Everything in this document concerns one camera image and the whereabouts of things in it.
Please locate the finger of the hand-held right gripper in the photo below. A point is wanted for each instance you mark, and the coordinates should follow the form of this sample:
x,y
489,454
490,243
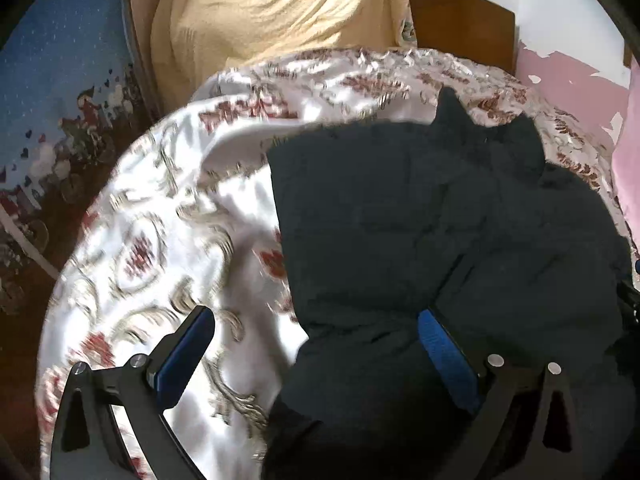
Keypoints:
x,y
632,305

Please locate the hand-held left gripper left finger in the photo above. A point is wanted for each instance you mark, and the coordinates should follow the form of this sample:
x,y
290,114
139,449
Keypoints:
x,y
182,355

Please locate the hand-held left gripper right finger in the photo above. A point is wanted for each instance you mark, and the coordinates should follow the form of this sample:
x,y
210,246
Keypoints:
x,y
447,355

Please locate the black jacket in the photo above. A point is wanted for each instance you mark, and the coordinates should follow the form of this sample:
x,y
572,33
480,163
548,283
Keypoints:
x,y
400,220

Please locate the floral satin bedspread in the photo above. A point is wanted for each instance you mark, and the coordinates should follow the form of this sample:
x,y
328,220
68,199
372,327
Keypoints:
x,y
190,220

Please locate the pink curtain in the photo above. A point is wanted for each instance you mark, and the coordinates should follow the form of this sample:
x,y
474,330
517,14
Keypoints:
x,y
629,160

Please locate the brown wooden board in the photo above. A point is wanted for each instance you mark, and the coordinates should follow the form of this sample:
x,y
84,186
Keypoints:
x,y
140,45

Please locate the wooden headboard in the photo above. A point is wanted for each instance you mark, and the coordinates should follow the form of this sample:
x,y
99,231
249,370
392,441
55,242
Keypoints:
x,y
460,25

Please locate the yellow hanging blanket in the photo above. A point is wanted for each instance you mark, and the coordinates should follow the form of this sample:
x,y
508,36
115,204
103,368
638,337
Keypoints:
x,y
280,10

